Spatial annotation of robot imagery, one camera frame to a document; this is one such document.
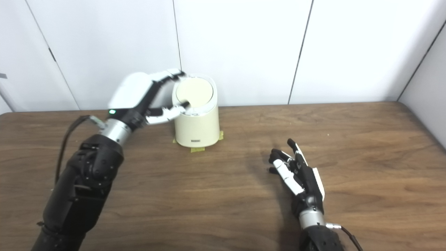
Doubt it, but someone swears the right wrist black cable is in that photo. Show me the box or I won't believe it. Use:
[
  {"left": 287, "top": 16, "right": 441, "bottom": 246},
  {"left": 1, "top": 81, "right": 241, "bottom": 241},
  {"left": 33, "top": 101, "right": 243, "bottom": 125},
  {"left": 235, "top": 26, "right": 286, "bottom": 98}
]
[{"left": 326, "top": 223, "right": 363, "bottom": 251}]

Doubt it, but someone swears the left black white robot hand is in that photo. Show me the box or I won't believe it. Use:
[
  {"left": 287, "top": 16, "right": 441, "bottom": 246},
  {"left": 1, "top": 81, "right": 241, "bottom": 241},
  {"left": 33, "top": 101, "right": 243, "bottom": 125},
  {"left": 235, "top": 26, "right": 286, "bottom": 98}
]
[{"left": 107, "top": 69, "right": 190, "bottom": 131}]

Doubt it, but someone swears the cream-colored bin body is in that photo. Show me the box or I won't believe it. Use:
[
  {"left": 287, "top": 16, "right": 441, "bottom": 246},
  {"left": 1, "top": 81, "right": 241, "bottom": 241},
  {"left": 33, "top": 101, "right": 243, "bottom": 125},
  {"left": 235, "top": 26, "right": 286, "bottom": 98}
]
[{"left": 172, "top": 74, "right": 220, "bottom": 147}]

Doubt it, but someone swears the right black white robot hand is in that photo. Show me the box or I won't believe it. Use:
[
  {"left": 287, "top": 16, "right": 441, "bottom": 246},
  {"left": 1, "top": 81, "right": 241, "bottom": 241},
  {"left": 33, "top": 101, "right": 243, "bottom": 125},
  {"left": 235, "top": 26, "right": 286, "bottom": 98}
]
[{"left": 268, "top": 138, "right": 325, "bottom": 218}]

